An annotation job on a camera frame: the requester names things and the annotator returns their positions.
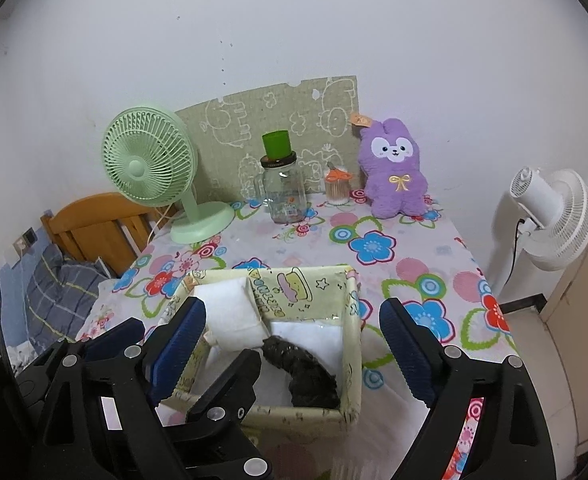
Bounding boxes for cotton swab container orange lid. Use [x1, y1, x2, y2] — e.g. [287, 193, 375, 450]
[324, 162, 353, 206]

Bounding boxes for wall socket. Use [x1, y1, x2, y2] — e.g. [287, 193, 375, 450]
[14, 227, 38, 254]

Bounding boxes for white crumpled cloth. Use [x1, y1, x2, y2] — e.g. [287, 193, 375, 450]
[4, 339, 42, 372]

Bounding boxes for dark socks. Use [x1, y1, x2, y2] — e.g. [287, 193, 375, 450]
[261, 336, 341, 409]

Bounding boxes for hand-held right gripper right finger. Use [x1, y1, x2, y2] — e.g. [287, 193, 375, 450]
[379, 297, 557, 480]

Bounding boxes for cartoon print fabric storage box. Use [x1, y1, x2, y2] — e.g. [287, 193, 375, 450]
[159, 264, 363, 433]

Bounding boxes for green desk fan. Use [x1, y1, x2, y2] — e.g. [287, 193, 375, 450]
[101, 105, 235, 246]

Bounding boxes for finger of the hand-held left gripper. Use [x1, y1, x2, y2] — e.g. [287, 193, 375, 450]
[18, 317, 146, 411]
[165, 347, 277, 480]

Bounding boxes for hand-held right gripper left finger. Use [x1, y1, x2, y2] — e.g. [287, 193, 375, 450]
[39, 297, 207, 480]

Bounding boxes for white fan cable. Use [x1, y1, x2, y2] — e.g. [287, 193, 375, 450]
[148, 204, 175, 235]

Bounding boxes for glass jar mug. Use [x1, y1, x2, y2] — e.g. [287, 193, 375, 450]
[259, 154, 308, 225]

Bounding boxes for purple plush bunny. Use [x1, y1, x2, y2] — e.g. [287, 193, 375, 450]
[351, 112, 428, 220]

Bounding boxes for black fan cable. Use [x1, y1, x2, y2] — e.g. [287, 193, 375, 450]
[505, 217, 525, 287]

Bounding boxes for plaid grey blanket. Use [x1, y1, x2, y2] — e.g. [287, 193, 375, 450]
[24, 245, 113, 352]

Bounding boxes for cartoon print fabric board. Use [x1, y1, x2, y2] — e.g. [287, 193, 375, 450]
[174, 76, 359, 207]

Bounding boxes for green plastic cup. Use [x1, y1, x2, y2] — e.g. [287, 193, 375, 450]
[262, 130, 291, 160]

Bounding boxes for white standing fan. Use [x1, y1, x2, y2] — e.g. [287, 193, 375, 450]
[494, 166, 588, 312]

